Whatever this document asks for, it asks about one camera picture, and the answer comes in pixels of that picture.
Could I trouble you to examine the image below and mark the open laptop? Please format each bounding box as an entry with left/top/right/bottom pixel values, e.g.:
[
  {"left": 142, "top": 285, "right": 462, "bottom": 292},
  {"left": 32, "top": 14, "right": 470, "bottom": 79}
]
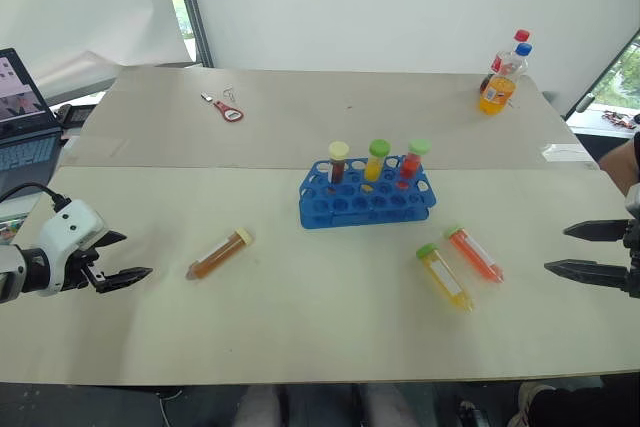
[{"left": 0, "top": 47, "right": 64, "bottom": 199}]

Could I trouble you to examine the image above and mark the beige shoe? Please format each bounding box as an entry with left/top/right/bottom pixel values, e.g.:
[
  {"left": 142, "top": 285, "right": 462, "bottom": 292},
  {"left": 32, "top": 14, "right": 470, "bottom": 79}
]
[{"left": 508, "top": 380, "right": 557, "bottom": 427}]

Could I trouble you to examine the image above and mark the clear bottle red cap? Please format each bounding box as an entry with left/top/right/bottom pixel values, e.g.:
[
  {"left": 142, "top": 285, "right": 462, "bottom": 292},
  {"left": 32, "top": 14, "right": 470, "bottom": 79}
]
[{"left": 489, "top": 29, "right": 533, "bottom": 79}]

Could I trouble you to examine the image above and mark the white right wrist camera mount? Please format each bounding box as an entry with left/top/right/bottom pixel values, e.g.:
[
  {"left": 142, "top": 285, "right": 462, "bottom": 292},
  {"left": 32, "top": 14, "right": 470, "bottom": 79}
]
[{"left": 624, "top": 182, "right": 640, "bottom": 221}]

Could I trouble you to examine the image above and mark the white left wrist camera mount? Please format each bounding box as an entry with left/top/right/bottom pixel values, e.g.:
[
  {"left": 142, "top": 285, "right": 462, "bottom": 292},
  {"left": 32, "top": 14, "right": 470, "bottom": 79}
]
[{"left": 38, "top": 199, "right": 109, "bottom": 297}]

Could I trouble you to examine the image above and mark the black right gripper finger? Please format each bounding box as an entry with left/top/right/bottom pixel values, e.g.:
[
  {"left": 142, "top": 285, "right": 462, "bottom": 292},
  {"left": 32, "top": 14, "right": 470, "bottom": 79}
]
[
  {"left": 562, "top": 219, "right": 634, "bottom": 243},
  {"left": 543, "top": 258, "right": 630, "bottom": 293}
]

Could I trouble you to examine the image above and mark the grey rounded shape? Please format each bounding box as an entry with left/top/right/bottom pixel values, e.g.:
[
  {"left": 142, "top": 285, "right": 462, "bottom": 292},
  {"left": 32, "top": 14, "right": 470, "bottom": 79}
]
[
  {"left": 359, "top": 384, "right": 420, "bottom": 427},
  {"left": 233, "top": 384, "right": 282, "bottom": 427}
]

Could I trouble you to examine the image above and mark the white paper backdrop sheet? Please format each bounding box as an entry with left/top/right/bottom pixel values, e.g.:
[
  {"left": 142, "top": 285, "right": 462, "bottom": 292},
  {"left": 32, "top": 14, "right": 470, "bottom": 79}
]
[{"left": 0, "top": 0, "right": 194, "bottom": 98}]

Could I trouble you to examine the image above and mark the bystander black trouser leg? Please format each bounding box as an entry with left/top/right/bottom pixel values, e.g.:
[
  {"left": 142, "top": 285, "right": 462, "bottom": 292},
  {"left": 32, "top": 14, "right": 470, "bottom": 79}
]
[{"left": 528, "top": 385, "right": 640, "bottom": 427}]

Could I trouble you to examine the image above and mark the yellow tube green cap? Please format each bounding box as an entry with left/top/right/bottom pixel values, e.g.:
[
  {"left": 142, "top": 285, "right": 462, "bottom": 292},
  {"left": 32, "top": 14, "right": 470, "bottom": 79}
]
[
  {"left": 363, "top": 138, "right": 392, "bottom": 183},
  {"left": 415, "top": 242, "right": 475, "bottom": 314}
]

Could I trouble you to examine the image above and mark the dark brown tube cream cap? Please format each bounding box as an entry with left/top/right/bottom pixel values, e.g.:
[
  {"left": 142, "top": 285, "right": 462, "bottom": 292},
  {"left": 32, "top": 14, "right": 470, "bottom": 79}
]
[{"left": 327, "top": 140, "right": 351, "bottom": 185}]

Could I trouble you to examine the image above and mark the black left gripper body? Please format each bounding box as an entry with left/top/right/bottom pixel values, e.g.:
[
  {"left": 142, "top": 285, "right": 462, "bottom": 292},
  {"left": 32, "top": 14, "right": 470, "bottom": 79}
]
[{"left": 62, "top": 233, "right": 110, "bottom": 293}]

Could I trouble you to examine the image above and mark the red bottle opener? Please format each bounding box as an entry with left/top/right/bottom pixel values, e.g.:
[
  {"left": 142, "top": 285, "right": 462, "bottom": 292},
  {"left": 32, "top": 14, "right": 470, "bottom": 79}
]
[{"left": 212, "top": 99, "right": 245, "bottom": 123}]

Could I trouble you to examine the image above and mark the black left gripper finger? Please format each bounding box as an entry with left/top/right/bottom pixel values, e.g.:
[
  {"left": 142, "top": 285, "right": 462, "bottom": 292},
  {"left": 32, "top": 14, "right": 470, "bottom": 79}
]
[
  {"left": 91, "top": 230, "right": 128, "bottom": 249},
  {"left": 82, "top": 262, "right": 154, "bottom": 295}
]

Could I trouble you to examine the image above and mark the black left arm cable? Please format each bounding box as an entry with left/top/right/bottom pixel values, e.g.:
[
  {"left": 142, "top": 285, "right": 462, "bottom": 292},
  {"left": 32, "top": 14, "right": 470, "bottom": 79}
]
[{"left": 0, "top": 182, "right": 71, "bottom": 213}]

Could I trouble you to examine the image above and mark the red tube green cap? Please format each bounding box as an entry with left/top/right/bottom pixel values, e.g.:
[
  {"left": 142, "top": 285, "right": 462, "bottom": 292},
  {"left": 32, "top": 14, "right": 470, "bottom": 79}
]
[{"left": 398, "top": 138, "right": 433, "bottom": 181}]

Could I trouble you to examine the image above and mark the blue test tube rack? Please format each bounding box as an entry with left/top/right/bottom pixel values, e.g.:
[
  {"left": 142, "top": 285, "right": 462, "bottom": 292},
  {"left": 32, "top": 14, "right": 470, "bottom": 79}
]
[{"left": 298, "top": 157, "right": 438, "bottom": 231}]

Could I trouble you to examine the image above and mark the orange tube green cap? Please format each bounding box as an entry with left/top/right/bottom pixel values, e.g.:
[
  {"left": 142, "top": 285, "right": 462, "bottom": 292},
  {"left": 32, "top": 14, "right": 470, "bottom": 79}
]
[{"left": 443, "top": 225, "right": 505, "bottom": 285}]

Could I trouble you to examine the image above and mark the dark window frame post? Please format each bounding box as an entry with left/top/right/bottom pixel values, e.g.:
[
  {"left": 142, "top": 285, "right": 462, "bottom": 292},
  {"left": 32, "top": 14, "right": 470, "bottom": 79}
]
[{"left": 168, "top": 0, "right": 215, "bottom": 69}]

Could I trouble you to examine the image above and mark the light brown tube cream cap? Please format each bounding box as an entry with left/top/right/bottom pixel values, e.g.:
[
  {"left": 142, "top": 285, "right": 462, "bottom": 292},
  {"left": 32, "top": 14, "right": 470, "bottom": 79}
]
[{"left": 185, "top": 227, "right": 256, "bottom": 282}]

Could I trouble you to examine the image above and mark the orange soda bottle blue cap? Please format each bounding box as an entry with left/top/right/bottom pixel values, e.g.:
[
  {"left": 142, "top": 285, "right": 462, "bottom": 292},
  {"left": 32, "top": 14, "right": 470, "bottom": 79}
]
[{"left": 477, "top": 42, "right": 534, "bottom": 116}]

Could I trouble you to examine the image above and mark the black desk device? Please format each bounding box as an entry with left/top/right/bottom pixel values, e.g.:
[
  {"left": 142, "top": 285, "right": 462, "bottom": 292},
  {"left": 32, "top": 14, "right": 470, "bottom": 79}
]
[{"left": 54, "top": 103, "right": 97, "bottom": 129}]

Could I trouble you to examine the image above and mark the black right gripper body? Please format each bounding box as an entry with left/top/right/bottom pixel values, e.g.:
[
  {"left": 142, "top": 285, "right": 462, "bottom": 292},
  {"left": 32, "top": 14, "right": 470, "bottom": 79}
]
[{"left": 622, "top": 219, "right": 640, "bottom": 299}]

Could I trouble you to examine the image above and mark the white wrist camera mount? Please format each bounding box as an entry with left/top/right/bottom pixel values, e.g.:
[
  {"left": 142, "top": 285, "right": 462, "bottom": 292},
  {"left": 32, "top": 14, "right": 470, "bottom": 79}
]
[
  {"left": 38, "top": 199, "right": 109, "bottom": 297},
  {"left": 624, "top": 182, "right": 640, "bottom": 221}
]

